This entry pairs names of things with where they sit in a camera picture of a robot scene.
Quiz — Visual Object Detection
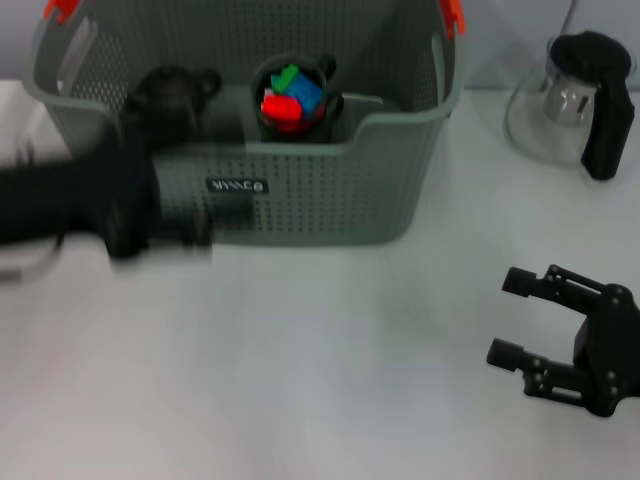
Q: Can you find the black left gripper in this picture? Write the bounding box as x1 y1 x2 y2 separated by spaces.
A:
0 127 255 260

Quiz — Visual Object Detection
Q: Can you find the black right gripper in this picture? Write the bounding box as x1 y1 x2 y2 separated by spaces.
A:
485 263 640 419

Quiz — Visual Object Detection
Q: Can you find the long red toy brick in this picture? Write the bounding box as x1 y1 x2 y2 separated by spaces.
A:
262 94 305 122

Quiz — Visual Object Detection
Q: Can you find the green toy brick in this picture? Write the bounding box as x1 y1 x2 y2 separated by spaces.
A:
272 64 301 95

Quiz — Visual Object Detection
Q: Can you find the blue square toy plate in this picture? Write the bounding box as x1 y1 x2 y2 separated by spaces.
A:
287 74 325 114

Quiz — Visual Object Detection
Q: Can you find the grey perforated storage basket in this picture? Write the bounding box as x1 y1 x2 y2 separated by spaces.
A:
22 0 469 249

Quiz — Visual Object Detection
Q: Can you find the black clay teapot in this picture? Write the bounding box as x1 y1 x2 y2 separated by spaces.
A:
123 64 222 149

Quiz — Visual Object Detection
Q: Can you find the orange basket latch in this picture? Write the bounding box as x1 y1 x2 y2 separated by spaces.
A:
43 0 81 24
440 0 467 39

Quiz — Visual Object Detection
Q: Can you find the thin dark gripper cable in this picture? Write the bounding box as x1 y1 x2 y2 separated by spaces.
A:
0 233 65 285

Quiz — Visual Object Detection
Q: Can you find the glass pitcher black handle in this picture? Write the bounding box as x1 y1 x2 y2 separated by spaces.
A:
504 29 635 182

